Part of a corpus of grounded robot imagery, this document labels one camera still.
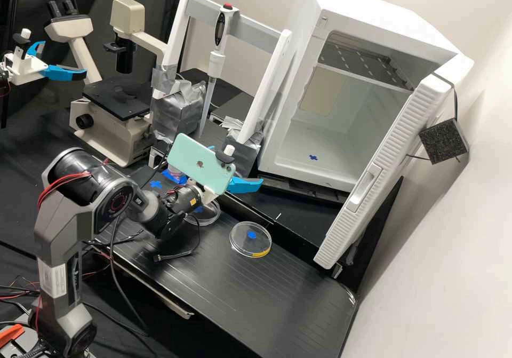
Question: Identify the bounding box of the white incubator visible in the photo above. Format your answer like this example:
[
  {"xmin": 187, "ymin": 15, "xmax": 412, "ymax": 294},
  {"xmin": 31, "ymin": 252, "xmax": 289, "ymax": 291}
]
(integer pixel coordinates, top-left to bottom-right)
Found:
[{"xmin": 257, "ymin": 0, "xmax": 461, "ymax": 194}]

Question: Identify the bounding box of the blue bottle holder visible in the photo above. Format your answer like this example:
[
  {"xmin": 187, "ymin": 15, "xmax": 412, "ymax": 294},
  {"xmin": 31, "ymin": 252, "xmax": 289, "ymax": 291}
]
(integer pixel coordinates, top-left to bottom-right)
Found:
[{"xmin": 161, "ymin": 170, "xmax": 189, "ymax": 186}]

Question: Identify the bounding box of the petri dish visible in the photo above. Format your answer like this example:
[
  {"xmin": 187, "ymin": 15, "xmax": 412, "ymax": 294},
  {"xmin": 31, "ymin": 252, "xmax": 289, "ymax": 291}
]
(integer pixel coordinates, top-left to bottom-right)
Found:
[{"xmin": 187, "ymin": 199, "xmax": 222, "ymax": 226}]

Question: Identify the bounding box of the red wire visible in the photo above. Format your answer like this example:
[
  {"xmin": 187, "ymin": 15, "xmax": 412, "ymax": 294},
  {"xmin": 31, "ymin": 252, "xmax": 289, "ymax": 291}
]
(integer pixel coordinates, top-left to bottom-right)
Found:
[{"xmin": 0, "ymin": 276, "xmax": 42, "ymax": 301}]

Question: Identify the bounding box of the black platform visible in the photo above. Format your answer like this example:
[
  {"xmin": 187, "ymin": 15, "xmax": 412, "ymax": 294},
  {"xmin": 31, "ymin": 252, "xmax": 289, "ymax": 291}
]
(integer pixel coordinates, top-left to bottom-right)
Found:
[
  {"xmin": 209, "ymin": 91, "xmax": 258, "ymax": 125},
  {"xmin": 223, "ymin": 173, "xmax": 404, "ymax": 291},
  {"xmin": 85, "ymin": 207, "xmax": 358, "ymax": 358}
]

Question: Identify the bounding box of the pipette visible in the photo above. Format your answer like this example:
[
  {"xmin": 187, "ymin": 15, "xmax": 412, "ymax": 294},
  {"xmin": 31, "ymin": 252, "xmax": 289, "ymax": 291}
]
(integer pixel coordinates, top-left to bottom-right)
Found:
[{"xmin": 198, "ymin": 3, "xmax": 240, "ymax": 139}]

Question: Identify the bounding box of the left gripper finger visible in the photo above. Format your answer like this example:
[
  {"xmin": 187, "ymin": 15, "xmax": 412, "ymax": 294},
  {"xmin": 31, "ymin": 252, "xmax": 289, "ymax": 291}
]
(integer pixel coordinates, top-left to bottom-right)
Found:
[
  {"xmin": 27, "ymin": 41, "xmax": 47, "ymax": 60},
  {"xmin": 43, "ymin": 65, "xmax": 87, "ymax": 83}
]

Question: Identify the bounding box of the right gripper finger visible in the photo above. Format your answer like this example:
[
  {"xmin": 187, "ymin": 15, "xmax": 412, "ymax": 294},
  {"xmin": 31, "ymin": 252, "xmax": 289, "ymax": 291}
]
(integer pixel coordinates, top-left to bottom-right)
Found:
[{"xmin": 225, "ymin": 175, "xmax": 265, "ymax": 195}]

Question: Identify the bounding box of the white pipette stand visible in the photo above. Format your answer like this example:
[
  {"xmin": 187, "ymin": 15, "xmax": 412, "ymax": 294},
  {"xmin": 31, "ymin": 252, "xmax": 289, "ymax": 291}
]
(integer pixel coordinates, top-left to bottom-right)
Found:
[{"xmin": 149, "ymin": 0, "xmax": 295, "ymax": 178}]

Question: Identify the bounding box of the black cable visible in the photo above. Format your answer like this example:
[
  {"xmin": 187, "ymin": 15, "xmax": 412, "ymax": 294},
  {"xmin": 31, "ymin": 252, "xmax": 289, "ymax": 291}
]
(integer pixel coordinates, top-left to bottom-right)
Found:
[
  {"xmin": 108, "ymin": 213, "xmax": 157, "ymax": 358},
  {"xmin": 151, "ymin": 210, "xmax": 202, "ymax": 263}
]

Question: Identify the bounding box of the right wrist camera phone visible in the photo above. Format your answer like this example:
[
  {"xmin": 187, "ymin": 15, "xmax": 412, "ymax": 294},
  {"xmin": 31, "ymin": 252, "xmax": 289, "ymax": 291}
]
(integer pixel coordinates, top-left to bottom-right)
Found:
[{"xmin": 166, "ymin": 132, "xmax": 237, "ymax": 196}]

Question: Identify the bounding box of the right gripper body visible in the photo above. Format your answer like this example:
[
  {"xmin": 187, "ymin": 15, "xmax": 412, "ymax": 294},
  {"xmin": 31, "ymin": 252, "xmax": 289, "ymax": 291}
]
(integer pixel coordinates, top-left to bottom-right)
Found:
[{"xmin": 198, "ymin": 185, "xmax": 220, "ymax": 206}]

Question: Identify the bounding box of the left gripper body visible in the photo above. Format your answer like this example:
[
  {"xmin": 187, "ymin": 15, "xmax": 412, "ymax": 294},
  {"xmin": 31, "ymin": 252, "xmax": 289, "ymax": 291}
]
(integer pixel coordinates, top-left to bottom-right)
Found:
[{"xmin": 3, "ymin": 47, "xmax": 49, "ymax": 85}]

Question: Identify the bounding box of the cream microscope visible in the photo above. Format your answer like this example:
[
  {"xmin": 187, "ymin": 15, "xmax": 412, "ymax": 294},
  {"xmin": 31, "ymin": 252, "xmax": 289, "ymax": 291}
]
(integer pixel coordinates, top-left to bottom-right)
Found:
[{"xmin": 43, "ymin": 0, "xmax": 169, "ymax": 169}]

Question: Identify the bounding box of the incubator door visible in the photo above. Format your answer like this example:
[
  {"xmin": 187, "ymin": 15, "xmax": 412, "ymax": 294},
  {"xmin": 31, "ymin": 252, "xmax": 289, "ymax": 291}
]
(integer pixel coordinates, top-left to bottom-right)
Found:
[{"xmin": 313, "ymin": 51, "xmax": 476, "ymax": 271}]

